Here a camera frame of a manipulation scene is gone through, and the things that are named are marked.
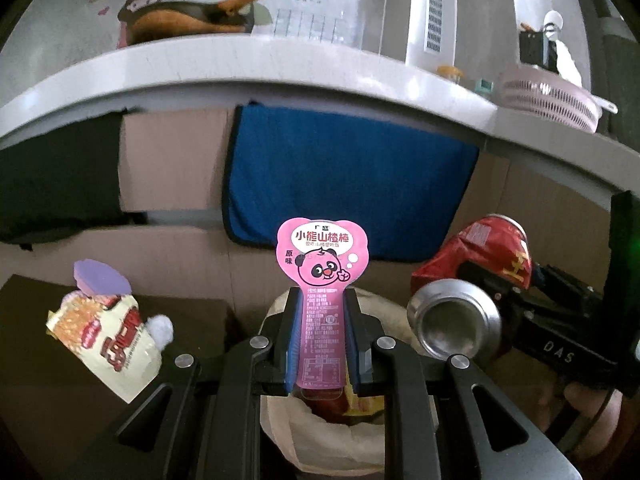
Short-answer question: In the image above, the cream noodle snack bag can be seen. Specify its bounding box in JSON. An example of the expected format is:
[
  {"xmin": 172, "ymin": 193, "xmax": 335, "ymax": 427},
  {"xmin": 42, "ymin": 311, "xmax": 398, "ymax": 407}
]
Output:
[{"xmin": 46, "ymin": 294, "xmax": 163, "ymax": 403}]

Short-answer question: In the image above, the pink plastic colander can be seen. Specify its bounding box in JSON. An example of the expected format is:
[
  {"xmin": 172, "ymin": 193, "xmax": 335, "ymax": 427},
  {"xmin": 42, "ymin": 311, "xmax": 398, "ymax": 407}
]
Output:
[{"xmin": 495, "ymin": 64, "xmax": 618, "ymax": 133}]

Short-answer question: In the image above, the pink cartoon snack packet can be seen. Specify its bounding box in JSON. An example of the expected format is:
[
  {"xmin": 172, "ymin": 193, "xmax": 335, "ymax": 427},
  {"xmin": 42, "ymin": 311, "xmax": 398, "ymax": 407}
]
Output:
[{"xmin": 276, "ymin": 216, "xmax": 370, "ymax": 401}]

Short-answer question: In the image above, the white utensil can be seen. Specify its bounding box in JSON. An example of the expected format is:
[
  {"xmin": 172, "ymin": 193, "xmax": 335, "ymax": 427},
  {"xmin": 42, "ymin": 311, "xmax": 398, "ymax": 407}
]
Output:
[{"xmin": 542, "ymin": 10, "xmax": 583, "ymax": 86}]

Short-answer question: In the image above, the white vent grille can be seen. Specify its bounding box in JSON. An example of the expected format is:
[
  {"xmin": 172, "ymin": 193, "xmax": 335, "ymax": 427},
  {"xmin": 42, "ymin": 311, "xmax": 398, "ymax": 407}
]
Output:
[{"xmin": 424, "ymin": 0, "xmax": 445, "ymax": 55}]

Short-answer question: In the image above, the black cloth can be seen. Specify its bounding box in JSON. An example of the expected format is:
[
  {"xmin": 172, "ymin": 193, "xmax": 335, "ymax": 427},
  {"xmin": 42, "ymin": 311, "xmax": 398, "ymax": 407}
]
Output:
[{"xmin": 0, "ymin": 110, "xmax": 148, "ymax": 251}]

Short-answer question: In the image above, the white kitchen countertop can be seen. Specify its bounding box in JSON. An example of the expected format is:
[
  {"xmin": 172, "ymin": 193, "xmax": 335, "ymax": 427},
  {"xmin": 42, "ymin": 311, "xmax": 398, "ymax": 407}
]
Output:
[{"xmin": 0, "ymin": 35, "xmax": 640, "ymax": 153}]

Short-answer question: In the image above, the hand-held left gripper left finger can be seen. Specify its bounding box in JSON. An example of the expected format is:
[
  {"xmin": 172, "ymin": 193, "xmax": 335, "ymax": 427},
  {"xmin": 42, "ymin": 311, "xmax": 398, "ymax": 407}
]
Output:
[{"xmin": 100, "ymin": 286, "xmax": 304, "ymax": 480}]

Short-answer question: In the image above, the white fluffy ball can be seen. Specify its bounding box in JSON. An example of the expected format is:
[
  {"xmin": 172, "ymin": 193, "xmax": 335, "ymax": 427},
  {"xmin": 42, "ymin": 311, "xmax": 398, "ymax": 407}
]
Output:
[{"xmin": 145, "ymin": 314, "xmax": 175, "ymax": 347}]

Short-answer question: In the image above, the black utensil holder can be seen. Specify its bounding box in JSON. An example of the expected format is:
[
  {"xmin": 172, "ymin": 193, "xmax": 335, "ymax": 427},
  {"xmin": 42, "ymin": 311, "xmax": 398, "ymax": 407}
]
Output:
[{"xmin": 518, "ymin": 30, "xmax": 558, "ymax": 73}]

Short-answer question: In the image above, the crushed red drink can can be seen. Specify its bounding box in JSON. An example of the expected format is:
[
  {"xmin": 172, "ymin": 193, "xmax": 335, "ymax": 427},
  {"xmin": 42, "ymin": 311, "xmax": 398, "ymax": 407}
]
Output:
[{"xmin": 406, "ymin": 214, "xmax": 533, "ymax": 358}]

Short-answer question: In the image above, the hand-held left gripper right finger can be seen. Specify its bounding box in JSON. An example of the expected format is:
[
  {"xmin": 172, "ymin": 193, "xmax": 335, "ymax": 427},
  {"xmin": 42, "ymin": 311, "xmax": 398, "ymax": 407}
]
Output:
[{"xmin": 344, "ymin": 287, "xmax": 583, "ymax": 480}]

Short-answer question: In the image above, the brown cardboard panel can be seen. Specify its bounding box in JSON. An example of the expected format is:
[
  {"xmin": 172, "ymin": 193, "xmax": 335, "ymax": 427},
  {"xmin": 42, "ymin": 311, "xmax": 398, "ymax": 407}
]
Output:
[
  {"xmin": 0, "ymin": 155, "xmax": 618, "ymax": 391},
  {"xmin": 119, "ymin": 107, "xmax": 241, "ymax": 212}
]

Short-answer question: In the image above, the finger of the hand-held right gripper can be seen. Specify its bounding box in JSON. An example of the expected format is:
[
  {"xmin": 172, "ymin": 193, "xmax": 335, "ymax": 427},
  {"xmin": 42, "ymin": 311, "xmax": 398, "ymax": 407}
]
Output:
[
  {"xmin": 452, "ymin": 259, "xmax": 603, "ymax": 311},
  {"xmin": 480, "ymin": 305, "xmax": 523, "ymax": 363}
]

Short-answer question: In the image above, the yellow snack packet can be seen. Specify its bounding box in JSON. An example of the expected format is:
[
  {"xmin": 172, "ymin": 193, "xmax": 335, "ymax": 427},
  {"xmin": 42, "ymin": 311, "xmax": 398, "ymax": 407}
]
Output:
[{"xmin": 345, "ymin": 392, "xmax": 386, "ymax": 417}]

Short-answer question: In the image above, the frying pan with wooden handle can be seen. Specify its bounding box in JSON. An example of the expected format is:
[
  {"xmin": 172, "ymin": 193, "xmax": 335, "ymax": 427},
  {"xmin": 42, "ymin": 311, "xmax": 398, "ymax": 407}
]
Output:
[{"xmin": 120, "ymin": 0, "xmax": 303, "ymax": 45}]

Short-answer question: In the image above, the person's right hand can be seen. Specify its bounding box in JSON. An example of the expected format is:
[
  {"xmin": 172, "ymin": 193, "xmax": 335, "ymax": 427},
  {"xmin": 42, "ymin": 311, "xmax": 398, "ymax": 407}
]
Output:
[{"xmin": 537, "ymin": 380, "xmax": 632, "ymax": 456}]

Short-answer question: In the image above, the purple round foam sponge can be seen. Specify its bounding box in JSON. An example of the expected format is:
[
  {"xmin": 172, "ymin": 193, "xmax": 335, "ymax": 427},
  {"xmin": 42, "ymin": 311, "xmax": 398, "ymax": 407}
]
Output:
[{"xmin": 73, "ymin": 259, "xmax": 132, "ymax": 297}]

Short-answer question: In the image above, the blue cloth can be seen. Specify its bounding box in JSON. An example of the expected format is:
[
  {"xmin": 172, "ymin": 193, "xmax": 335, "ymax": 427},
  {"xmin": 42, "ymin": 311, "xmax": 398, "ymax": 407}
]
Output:
[{"xmin": 222, "ymin": 101, "xmax": 480, "ymax": 263}]

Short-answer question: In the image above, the dark brown side table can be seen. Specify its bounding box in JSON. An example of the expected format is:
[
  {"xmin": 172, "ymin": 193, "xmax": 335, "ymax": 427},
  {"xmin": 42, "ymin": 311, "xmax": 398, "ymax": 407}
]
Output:
[{"xmin": 0, "ymin": 274, "xmax": 241, "ymax": 480}]

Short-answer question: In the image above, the cartoon wall sticker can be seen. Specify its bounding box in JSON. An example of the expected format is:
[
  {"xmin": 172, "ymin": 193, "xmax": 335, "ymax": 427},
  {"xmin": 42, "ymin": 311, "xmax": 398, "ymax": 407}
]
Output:
[{"xmin": 90, "ymin": 0, "xmax": 361, "ymax": 51}]

